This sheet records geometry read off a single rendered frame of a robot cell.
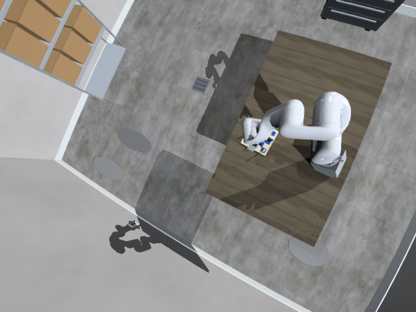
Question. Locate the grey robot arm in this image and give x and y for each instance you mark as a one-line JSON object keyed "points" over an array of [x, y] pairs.
{"points": [[327, 125]]}

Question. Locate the blue and cream chessboard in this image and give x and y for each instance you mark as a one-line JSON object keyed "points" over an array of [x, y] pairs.
{"points": [[264, 145]]}

